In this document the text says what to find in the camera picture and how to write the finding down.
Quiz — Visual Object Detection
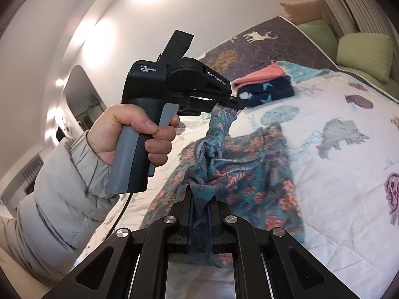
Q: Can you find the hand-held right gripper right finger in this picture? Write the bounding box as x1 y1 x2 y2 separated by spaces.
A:
207 200 364 299

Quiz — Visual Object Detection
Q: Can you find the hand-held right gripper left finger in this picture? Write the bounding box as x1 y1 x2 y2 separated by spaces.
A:
40 188 195 299

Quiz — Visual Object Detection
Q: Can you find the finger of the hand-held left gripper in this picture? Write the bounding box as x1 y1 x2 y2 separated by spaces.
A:
213 95 247 111

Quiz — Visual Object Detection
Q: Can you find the teal floral garment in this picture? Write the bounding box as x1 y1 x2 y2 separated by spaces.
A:
146 104 307 268

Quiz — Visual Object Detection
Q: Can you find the person's left hand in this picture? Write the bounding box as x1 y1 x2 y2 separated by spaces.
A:
87 104 181 166

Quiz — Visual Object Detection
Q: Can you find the pink folded garment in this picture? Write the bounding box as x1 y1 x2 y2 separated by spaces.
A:
232 61 287 90

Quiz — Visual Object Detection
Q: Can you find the navy star print folded garment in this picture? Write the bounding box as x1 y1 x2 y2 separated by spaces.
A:
237 75 296 108

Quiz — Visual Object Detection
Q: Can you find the dark deer print mattress cover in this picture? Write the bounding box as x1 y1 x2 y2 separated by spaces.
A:
196 15 399 103

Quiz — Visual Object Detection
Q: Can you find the green pillow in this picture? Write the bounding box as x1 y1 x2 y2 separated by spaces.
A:
337 33 392 83
296 20 339 69

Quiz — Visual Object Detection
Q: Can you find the white animal print blanket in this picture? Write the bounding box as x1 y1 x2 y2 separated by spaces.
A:
75 61 399 299

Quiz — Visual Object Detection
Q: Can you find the tan pillow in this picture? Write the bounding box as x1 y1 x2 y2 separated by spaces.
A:
279 0 321 25

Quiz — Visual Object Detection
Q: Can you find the white ribbed headboard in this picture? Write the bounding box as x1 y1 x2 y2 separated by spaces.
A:
324 0 399 38

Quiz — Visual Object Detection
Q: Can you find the black cable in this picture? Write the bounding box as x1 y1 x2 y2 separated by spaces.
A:
106 191 133 245

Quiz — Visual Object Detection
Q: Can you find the arched wall mirror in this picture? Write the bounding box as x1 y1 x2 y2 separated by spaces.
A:
62 65 106 131

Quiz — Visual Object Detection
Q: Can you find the wall radiator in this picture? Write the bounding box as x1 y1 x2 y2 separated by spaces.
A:
20 154 44 194

